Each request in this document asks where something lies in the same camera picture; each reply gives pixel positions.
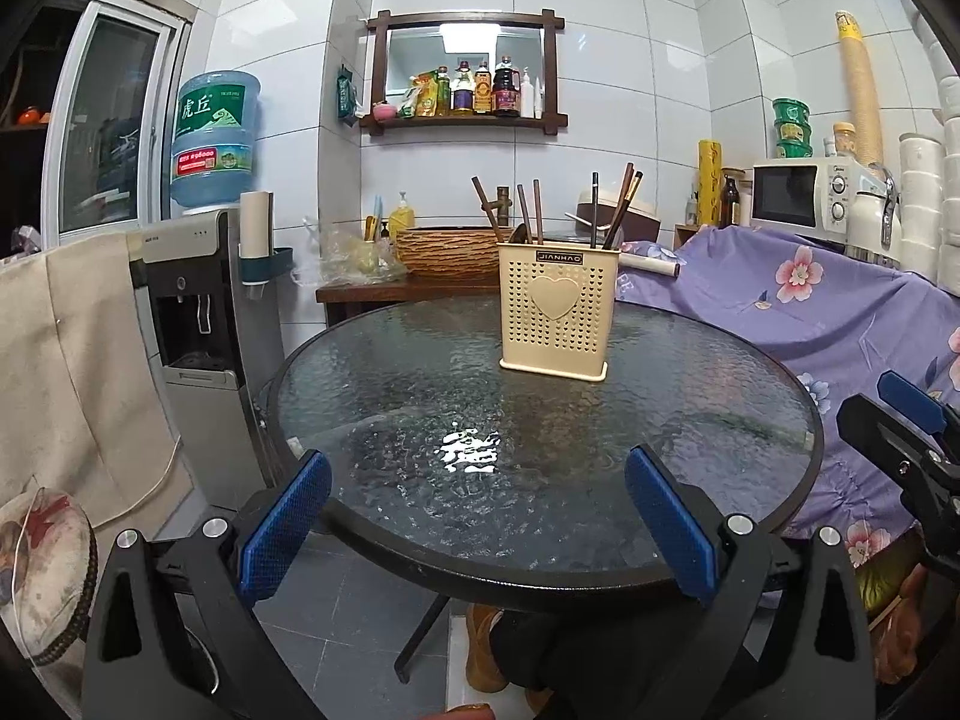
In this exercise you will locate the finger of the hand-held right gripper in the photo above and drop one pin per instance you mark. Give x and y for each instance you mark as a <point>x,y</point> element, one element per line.
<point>911,401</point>
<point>877,427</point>

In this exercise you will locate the aluminium framed window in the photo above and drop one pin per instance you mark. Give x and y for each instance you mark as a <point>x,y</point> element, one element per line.
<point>112,112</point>

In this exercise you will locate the yellow packet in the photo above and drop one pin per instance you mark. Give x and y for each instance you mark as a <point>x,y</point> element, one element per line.
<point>418,96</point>

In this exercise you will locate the blue water jug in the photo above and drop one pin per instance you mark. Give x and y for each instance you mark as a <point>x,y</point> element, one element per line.
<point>214,142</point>

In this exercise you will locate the stack of white cups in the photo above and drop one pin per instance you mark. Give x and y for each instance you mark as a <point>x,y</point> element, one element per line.
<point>926,195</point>

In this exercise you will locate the white squeeze bottle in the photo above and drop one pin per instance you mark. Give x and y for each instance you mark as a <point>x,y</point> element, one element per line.
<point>529,94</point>

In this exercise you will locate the yellow soap dispenser bottle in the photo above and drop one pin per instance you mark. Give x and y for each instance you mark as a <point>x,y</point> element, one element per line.
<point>401,216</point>

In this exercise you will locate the small clear bottle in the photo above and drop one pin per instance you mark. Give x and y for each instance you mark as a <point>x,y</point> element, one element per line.
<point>691,211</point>

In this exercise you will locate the small wooden box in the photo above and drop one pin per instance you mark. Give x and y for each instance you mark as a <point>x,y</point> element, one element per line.
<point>686,235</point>

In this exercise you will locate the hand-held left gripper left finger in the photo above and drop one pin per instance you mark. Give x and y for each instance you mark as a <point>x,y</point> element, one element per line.
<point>285,529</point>

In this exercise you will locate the printed round cushion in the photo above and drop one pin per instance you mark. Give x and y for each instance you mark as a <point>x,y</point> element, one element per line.
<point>45,577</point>

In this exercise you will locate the white and brown rice cooker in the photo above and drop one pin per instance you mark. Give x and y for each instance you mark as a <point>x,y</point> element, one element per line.
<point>645,214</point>

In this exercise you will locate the wooden counter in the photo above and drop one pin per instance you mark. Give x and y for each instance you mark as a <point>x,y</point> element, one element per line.
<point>397,292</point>

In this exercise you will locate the white electric kettle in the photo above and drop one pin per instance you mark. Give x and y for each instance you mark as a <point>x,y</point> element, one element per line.
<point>874,217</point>

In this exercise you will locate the teal cup holder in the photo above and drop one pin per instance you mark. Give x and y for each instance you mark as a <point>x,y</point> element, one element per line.
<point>270,264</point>

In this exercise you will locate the white paper cup stack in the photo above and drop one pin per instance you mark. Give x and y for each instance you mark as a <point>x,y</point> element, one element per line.
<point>256,223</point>

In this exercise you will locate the green hanging packet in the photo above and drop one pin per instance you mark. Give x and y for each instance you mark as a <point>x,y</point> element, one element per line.
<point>346,94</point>

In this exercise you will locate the yellow roll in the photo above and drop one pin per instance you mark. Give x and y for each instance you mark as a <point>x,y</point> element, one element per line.
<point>710,180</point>

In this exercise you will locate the tall beige paper cup stack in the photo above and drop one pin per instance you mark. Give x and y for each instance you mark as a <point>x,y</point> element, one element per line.
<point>861,90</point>

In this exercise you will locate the white microwave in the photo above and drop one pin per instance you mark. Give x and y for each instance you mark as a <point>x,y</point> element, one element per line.
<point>795,195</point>

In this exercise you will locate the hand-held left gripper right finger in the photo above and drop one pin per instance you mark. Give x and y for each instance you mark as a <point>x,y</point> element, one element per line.
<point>671,525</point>

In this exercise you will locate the yellow brush cup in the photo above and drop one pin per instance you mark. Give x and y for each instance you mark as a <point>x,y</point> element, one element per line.
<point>373,229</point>

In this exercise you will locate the green bottle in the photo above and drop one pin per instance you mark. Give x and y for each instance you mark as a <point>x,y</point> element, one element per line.
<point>444,90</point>

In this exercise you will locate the purple floral sheet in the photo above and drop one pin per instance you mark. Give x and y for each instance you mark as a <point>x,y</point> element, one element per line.
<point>765,315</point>

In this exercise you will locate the person's dark trouser leg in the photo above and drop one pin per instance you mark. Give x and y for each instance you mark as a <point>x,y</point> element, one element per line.
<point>600,660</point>

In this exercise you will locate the black table leg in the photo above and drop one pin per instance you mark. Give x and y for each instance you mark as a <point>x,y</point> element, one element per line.
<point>420,634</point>

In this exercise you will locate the brown glass bottle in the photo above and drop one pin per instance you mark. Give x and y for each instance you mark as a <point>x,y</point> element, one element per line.
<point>730,201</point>

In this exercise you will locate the purple label bottle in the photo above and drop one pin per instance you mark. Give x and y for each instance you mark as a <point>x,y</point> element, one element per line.
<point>463,88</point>

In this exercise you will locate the brown sauce bottle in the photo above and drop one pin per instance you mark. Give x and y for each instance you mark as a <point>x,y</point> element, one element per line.
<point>484,88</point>

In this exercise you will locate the brass faucet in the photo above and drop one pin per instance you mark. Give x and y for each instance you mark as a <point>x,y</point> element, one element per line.
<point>508,199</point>

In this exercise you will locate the jar with orange lid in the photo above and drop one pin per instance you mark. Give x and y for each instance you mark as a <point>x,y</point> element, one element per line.
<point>844,141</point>

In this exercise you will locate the pink bowl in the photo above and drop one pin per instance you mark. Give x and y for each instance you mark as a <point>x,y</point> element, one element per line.
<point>384,111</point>

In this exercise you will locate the wicker pattern basin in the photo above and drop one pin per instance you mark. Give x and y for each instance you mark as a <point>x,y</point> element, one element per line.
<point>442,251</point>

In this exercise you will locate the brown shoe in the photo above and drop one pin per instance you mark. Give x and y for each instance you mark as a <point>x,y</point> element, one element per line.
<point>484,652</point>

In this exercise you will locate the beige perforated utensil holder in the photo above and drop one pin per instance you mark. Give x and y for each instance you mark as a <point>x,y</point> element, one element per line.
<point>559,315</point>

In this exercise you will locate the dark soy sauce bottle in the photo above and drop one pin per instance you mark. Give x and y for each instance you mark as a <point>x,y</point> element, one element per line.
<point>506,86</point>

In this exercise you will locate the black chopstick with gold band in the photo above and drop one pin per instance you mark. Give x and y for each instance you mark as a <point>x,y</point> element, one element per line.
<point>594,210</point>

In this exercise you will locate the wooden framed mirror shelf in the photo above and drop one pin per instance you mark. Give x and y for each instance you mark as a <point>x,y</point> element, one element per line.
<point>465,124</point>

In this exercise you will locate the colourful printed blanket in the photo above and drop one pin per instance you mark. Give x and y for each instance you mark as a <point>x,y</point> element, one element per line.
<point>892,615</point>

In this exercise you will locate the grey water dispenser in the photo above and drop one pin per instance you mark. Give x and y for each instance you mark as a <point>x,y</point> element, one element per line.
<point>210,345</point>

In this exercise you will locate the beige cloth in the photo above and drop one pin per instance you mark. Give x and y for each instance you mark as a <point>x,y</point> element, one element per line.
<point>82,382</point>

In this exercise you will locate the clear plastic bag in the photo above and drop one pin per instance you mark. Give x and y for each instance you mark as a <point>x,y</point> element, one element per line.
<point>349,259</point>

